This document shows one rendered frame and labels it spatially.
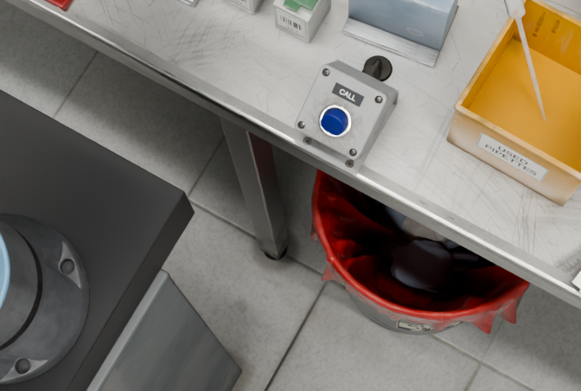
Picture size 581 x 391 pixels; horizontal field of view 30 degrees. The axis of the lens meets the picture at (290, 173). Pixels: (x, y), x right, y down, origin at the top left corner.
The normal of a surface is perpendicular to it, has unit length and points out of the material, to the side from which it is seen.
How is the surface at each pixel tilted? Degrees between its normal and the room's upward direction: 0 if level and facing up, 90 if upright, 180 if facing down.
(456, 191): 0
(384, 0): 90
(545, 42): 90
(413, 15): 90
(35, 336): 73
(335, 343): 0
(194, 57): 0
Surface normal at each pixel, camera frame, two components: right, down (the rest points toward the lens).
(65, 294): 0.93, -0.04
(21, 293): 0.97, 0.19
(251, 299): -0.04, -0.29
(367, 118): -0.29, 0.18
